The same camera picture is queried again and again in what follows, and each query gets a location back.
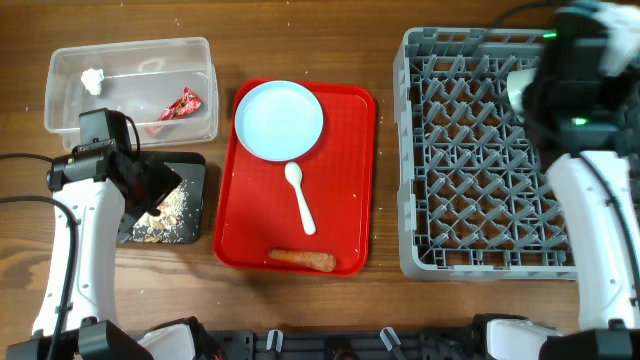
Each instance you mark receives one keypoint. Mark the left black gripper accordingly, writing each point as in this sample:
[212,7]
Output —
[151,183]

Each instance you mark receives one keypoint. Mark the rice and peanut leftovers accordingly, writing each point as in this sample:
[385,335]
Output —
[169,225]

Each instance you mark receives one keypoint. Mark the red snack wrapper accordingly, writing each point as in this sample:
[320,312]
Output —
[187,104]

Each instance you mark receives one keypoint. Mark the white tissue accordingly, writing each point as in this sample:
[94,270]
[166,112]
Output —
[92,80]

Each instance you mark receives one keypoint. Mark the light blue plate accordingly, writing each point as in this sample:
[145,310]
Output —
[279,121]

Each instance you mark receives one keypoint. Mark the white plastic spoon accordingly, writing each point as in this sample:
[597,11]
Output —
[294,177]

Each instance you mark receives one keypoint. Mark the orange carrot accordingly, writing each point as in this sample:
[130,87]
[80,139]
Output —
[322,262]

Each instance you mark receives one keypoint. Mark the mint green bowl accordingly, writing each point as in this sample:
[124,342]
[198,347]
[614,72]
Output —
[516,83]

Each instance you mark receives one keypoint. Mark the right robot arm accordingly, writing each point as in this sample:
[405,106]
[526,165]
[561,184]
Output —
[573,106]

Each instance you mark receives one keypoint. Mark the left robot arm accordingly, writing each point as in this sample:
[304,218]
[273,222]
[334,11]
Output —
[99,191]

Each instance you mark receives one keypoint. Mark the grey dishwasher rack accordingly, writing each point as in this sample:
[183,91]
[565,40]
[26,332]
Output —
[473,202]

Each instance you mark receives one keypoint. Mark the black plastic tray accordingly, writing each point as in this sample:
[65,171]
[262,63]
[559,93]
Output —
[192,168]

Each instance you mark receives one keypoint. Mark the clear plastic bin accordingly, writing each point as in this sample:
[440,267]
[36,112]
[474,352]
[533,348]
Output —
[142,78]

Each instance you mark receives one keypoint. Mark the red serving tray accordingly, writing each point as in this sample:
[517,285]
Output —
[257,208]

